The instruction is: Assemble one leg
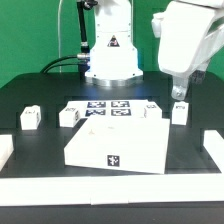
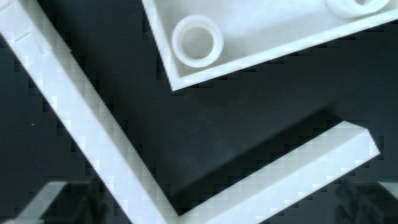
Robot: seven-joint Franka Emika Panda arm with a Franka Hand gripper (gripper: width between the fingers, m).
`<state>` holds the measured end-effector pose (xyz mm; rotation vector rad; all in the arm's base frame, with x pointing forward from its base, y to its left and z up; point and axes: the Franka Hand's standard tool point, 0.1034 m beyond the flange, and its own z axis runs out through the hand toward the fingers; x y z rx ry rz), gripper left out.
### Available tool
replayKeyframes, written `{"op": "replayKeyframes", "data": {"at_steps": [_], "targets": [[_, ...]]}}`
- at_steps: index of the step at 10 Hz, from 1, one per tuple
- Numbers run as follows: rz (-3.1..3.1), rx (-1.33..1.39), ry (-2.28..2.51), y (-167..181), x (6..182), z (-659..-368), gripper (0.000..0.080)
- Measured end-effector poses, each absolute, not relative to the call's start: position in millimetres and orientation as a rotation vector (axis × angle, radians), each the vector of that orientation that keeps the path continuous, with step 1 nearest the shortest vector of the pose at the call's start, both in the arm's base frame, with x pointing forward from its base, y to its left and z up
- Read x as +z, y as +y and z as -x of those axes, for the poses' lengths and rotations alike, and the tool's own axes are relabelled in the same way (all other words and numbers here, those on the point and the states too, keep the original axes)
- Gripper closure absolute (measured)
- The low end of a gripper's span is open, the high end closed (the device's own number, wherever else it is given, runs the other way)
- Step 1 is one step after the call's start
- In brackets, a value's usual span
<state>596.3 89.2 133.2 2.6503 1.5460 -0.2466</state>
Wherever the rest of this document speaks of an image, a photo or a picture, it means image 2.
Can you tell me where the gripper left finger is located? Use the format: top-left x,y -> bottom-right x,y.
3,181 -> 66,224

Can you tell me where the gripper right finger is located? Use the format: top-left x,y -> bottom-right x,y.
371,180 -> 398,224

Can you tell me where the white U-shaped obstacle fence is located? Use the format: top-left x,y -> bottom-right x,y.
0,0 -> 380,224

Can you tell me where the white square tabletop tray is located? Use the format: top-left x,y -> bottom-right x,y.
142,0 -> 398,90

